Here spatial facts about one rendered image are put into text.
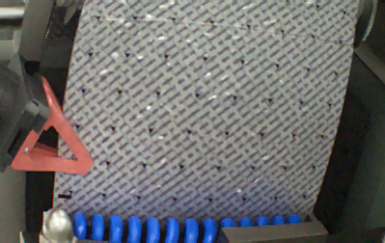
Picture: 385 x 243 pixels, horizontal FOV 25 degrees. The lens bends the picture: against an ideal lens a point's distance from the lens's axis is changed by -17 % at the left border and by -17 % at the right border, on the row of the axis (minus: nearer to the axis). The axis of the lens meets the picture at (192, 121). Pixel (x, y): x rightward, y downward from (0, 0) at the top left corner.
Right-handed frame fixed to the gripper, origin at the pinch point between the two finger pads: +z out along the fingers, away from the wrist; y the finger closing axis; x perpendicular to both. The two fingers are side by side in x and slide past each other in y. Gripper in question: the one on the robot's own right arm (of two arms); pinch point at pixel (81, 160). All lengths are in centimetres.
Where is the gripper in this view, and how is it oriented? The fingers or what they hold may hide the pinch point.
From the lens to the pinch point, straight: 74.1
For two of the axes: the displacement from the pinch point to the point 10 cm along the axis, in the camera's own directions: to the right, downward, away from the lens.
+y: 2.9, 4.6, -8.4
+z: 7.3, 4.6, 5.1
